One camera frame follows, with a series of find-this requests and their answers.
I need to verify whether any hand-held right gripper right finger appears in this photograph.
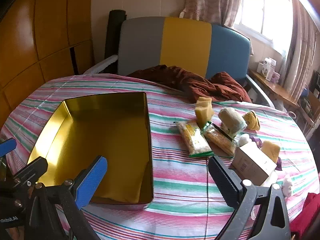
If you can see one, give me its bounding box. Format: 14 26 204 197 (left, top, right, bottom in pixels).
208 155 292 240

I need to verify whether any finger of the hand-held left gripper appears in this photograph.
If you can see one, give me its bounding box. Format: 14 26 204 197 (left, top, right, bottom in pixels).
10 156 48 189
0 138 17 157

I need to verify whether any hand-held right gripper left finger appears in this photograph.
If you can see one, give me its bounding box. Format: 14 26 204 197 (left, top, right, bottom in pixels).
25 155 108 240

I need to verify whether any white plastic-wrapped bun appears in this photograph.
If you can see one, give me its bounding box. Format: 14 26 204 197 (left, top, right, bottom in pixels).
237 133 251 147

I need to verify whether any red tin box gold interior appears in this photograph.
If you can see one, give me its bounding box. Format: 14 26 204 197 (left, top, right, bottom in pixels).
26 92 154 210

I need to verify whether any green white snack packet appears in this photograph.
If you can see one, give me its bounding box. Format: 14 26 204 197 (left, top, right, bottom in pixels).
175 120 213 158

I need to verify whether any yellow snack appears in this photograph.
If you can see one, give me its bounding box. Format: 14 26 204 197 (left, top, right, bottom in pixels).
260 140 281 164

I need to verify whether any small cardboard box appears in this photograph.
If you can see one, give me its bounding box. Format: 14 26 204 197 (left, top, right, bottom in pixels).
231 141 278 187

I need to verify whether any orange snack packet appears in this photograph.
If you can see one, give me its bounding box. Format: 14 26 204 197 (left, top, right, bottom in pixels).
201 121 237 157

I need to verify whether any striped pink green tablecloth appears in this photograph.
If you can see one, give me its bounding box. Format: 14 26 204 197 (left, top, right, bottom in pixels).
0 74 320 240

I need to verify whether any white crumpled wrapper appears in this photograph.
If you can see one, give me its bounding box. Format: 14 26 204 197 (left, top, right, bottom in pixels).
281 175 293 197

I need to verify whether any yellow plush toy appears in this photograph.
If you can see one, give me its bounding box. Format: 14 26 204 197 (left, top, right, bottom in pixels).
243 110 261 131

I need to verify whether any yellow sponge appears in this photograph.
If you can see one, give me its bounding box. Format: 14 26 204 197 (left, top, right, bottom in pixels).
195 97 214 128

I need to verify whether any dark red cloth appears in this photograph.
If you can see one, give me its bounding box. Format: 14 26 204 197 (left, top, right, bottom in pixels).
126 64 252 104

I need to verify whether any wooden side desk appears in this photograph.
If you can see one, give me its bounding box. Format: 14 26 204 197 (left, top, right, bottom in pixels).
249 69 315 130

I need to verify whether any wooden wardrobe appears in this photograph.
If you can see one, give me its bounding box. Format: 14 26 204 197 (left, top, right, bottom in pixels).
0 0 95 128

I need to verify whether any white tall carton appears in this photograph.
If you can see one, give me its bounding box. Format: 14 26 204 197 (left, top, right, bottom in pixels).
265 57 277 81

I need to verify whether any grey yellow blue armchair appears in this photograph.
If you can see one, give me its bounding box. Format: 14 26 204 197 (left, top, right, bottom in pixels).
82 16 275 108

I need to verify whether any black rolled mat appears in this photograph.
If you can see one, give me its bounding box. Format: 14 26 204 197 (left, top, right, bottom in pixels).
104 9 127 75

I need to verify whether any beige patterned curtain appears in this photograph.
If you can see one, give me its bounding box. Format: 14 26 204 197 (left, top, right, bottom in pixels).
180 0 244 28
282 0 320 103

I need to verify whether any window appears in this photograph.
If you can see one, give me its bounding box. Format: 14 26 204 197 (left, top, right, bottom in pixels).
234 0 294 43

